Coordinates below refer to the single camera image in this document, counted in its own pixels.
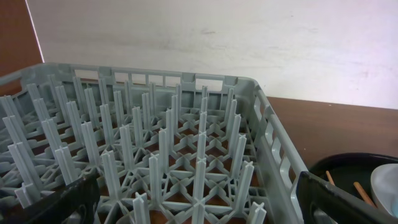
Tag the wooden chopstick left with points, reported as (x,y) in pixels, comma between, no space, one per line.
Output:
(329,177)

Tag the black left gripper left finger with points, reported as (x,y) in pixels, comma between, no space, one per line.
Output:
(59,199)

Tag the wooden chopstick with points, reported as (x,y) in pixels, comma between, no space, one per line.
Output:
(363,194)
(329,177)

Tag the wooden chopstick right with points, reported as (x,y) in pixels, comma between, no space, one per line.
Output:
(363,194)

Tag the round black tray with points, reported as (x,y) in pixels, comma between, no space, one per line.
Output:
(347,168)

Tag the light grey plate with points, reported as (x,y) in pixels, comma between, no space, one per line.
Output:
(384,188)

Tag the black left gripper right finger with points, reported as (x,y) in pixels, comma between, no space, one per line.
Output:
(321,202)

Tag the grey plastic dishwasher rack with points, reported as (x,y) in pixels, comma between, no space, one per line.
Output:
(166,147)

